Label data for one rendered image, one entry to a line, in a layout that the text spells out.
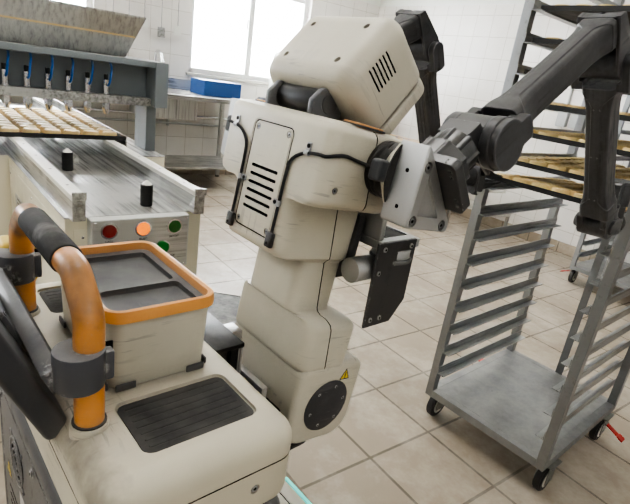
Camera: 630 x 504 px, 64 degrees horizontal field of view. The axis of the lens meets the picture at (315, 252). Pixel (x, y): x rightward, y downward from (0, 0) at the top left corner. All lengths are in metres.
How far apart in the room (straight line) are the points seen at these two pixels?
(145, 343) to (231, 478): 0.19
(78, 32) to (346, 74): 1.35
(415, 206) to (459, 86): 5.14
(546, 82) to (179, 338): 0.67
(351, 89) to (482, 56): 4.96
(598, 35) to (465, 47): 4.84
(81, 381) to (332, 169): 0.41
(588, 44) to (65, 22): 1.54
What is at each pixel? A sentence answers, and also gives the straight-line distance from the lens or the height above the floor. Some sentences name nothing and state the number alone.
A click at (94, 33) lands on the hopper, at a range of 1.99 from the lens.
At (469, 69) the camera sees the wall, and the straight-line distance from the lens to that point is 5.76.
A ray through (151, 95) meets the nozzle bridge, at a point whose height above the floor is 1.06.
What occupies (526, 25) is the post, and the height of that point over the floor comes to 1.44.
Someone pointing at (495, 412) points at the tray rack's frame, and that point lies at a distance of 2.05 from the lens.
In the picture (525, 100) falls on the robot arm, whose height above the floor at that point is 1.23.
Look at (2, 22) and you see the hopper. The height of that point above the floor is 1.23.
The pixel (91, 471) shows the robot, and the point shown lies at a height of 0.81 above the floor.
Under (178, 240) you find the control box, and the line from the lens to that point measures 1.33.
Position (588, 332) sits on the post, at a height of 0.63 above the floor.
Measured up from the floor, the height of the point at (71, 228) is 0.81.
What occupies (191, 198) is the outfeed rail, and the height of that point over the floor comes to 0.88.
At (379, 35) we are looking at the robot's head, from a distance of 0.80.
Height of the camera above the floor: 1.22
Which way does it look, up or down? 19 degrees down
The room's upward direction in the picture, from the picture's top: 9 degrees clockwise
